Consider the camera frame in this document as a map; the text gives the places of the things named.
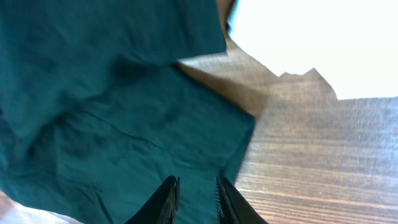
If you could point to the white Puma t-shirt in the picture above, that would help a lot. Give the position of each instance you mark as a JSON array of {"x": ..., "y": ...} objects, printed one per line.
[{"x": 321, "y": 150}]

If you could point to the black shorts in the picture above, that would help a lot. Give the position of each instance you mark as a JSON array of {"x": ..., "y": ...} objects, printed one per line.
[{"x": 96, "y": 113}]

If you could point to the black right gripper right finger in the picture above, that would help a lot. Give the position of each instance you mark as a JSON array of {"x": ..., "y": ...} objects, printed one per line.
[{"x": 232, "y": 207}]

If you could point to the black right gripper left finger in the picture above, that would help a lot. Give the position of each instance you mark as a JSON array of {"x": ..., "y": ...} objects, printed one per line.
[{"x": 162, "y": 206}]

